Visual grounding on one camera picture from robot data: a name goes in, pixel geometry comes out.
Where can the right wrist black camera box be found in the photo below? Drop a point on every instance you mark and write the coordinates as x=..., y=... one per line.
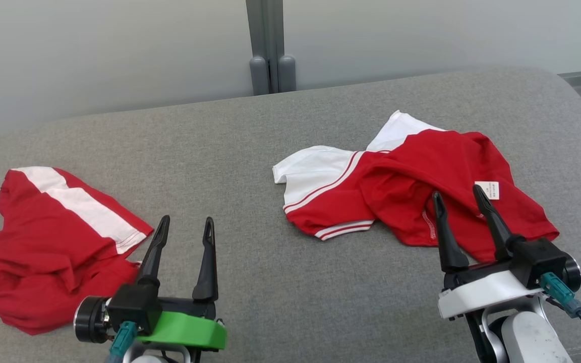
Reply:
x=540, y=259

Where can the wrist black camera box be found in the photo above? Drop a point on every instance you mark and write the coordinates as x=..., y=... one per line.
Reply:
x=540, y=259
x=131, y=305

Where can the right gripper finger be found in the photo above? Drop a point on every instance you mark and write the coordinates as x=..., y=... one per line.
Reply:
x=497, y=227
x=449, y=247

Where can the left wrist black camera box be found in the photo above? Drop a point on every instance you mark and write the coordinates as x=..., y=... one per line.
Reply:
x=131, y=305

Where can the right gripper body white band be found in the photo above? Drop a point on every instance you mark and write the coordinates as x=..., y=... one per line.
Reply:
x=482, y=295

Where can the red shorts with white stripe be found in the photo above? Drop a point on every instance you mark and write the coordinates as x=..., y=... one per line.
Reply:
x=43, y=242

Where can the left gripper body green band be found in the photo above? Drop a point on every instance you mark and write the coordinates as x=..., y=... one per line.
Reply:
x=194, y=327

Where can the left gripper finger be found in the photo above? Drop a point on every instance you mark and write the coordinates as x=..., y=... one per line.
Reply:
x=207, y=272
x=154, y=252

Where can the red jersey with white sleeves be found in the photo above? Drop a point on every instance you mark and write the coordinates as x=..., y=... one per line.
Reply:
x=411, y=171

